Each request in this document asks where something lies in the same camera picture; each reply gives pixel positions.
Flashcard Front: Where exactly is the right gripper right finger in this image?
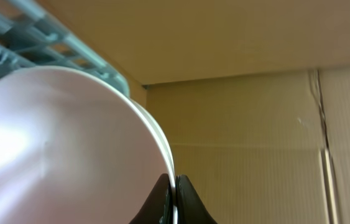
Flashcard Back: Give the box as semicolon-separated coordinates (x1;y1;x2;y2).
176;175;217;224

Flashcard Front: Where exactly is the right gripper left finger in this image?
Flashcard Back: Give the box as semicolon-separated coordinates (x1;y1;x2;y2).
130;174;172;224

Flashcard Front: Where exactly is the small pink bowl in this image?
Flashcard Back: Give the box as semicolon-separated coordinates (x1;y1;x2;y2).
0;66;177;223

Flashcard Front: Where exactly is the grey plastic dish rack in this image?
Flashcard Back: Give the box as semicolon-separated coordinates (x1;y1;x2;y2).
0;0;130;96

